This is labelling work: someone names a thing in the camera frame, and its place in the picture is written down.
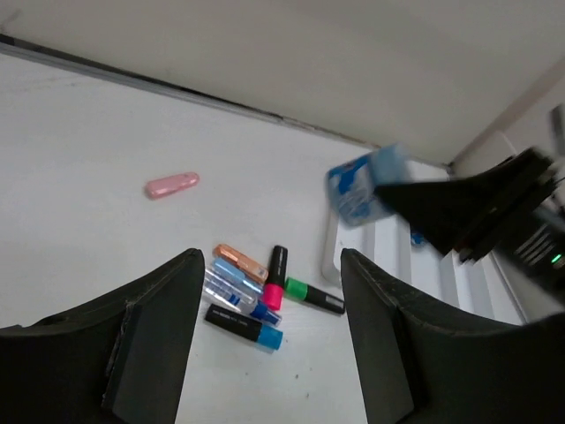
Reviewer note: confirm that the black highlighter blue cap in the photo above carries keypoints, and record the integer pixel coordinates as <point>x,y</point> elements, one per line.
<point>244,327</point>

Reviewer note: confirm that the black highlighter pink cap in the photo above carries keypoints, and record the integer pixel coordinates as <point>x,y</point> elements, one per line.
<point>273,289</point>

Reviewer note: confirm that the pink translucent eraser case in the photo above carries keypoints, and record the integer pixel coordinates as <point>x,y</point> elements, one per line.
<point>163,187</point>

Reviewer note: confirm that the blue white tape roll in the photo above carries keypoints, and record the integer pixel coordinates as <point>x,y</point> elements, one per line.
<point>350,186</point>

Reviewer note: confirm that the orange translucent eraser case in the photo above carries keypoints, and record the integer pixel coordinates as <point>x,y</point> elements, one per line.
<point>249,266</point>

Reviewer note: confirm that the black highlighter green cap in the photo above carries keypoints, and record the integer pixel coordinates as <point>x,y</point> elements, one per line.
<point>308,294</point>

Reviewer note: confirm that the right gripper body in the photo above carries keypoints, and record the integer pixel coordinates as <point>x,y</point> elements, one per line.
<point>536,229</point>

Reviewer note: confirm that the blue translucent eraser case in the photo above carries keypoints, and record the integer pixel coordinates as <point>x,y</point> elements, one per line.
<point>236,276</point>

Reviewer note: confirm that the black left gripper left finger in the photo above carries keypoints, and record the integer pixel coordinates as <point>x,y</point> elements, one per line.
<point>119,358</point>

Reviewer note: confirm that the clear blue glue stick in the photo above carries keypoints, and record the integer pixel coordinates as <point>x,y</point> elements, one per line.
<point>217,290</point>

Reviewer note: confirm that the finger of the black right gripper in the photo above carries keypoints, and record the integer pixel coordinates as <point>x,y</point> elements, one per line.
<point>436,209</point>

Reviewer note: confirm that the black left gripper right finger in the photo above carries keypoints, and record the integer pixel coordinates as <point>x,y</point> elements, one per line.
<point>420,360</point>

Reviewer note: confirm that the white divided organizer tray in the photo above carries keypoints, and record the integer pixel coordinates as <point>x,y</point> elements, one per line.
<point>479,288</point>

